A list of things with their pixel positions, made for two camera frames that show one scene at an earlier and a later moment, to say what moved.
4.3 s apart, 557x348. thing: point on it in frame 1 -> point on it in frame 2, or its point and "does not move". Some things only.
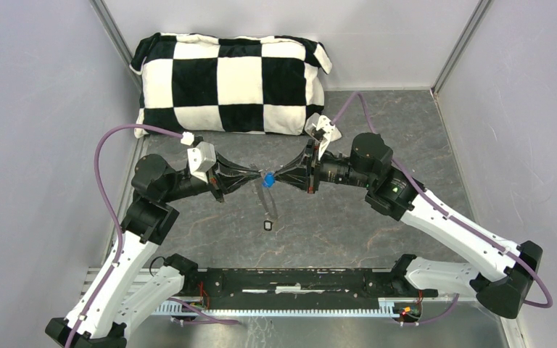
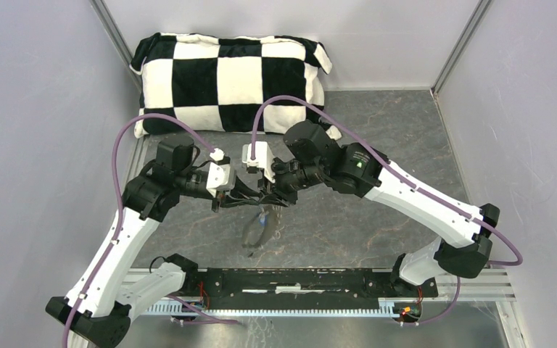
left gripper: (225, 177) -> (239, 196)
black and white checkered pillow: (266, 85) does not move
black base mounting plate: (299, 288) does not move
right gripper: (309, 180) -> (280, 196)
